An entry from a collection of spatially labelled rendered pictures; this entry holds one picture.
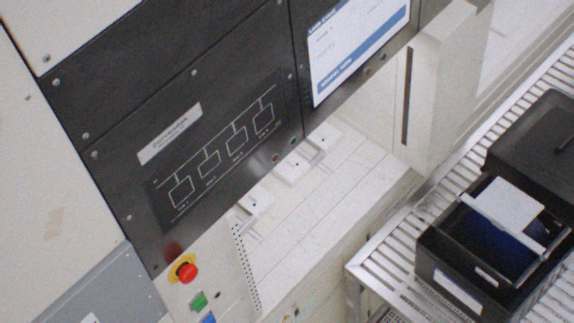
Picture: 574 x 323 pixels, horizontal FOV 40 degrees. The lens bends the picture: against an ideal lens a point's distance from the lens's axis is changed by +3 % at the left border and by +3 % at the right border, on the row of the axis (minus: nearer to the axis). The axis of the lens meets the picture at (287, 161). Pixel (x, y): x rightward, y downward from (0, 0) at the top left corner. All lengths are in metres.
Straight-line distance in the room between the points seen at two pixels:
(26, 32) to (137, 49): 0.17
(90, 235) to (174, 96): 0.24
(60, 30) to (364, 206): 1.25
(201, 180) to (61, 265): 0.27
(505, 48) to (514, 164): 0.40
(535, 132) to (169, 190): 1.23
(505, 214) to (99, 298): 0.92
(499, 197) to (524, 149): 0.38
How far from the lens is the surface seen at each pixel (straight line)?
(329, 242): 1.98
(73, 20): 0.94
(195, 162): 1.25
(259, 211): 2.00
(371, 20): 1.46
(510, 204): 1.81
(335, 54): 1.41
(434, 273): 1.97
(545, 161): 2.15
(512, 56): 2.35
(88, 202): 1.13
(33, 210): 1.08
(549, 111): 2.25
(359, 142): 2.14
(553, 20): 2.46
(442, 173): 2.21
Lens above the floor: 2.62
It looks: 56 degrees down
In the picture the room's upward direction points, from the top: 9 degrees counter-clockwise
